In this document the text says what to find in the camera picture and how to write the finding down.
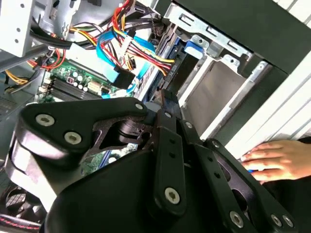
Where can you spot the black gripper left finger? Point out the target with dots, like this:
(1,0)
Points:
(73,114)

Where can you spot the hard disk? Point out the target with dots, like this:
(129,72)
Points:
(193,48)

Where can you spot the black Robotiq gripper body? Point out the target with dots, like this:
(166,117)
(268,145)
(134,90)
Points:
(109,199)

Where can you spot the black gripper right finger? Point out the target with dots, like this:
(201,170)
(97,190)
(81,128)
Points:
(209,167)

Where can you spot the person hand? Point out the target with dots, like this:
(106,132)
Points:
(274,160)

